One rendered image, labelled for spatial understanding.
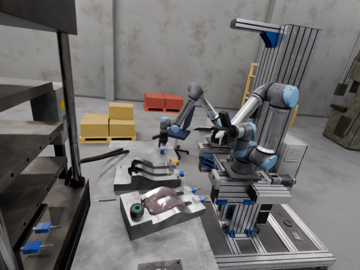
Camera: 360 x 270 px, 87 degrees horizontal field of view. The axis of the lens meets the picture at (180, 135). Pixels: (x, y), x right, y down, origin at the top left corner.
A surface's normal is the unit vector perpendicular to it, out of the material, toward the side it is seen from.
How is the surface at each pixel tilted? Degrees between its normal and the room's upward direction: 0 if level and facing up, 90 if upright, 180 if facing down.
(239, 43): 90
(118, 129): 90
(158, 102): 90
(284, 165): 90
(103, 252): 0
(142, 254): 0
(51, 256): 0
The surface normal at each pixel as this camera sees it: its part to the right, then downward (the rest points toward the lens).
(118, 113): 0.25, 0.39
